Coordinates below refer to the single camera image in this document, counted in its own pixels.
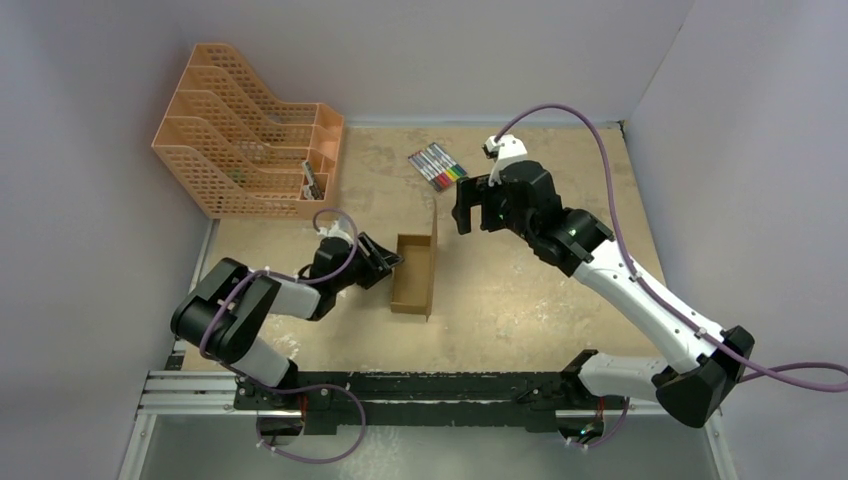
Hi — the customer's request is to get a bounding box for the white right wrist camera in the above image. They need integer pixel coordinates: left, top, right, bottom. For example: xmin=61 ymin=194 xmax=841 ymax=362
xmin=482 ymin=134 xmax=528 ymax=187

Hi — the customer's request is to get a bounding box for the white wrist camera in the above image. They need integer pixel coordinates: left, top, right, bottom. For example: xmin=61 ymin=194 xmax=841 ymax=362
xmin=317 ymin=219 xmax=354 ymax=244
xmin=482 ymin=134 xmax=528 ymax=187

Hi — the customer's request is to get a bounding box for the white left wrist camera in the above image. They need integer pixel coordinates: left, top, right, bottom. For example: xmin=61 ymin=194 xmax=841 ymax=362
xmin=317 ymin=219 xmax=354 ymax=244

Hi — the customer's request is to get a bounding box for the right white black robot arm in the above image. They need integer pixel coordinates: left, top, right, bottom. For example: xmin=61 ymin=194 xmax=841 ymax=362
xmin=452 ymin=161 xmax=755 ymax=428

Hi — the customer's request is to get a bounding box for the orange plastic file rack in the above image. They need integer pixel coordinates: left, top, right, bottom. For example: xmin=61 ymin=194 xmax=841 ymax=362
xmin=151 ymin=43 xmax=344 ymax=219

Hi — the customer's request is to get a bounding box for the brown cardboard box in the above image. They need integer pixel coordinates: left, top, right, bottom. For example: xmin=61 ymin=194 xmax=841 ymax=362
xmin=389 ymin=198 xmax=438 ymax=323

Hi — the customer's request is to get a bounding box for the pack of coloured markers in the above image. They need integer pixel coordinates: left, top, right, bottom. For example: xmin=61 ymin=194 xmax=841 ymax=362
xmin=407 ymin=142 xmax=467 ymax=192

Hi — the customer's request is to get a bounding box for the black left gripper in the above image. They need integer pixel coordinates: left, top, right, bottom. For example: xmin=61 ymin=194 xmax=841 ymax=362
xmin=331 ymin=233 xmax=402 ymax=292

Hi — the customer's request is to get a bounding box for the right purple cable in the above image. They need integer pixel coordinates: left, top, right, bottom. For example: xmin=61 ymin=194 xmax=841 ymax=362
xmin=493 ymin=103 xmax=848 ymax=452

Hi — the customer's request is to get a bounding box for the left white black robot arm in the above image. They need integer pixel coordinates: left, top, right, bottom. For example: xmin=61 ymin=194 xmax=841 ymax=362
xmin=170 ymin=233 xmax=403 ymax=409

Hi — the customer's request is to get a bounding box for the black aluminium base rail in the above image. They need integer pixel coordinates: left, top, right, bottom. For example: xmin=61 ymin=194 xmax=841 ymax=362
xmin=138 ymin=371 xmax=643 ymax=435

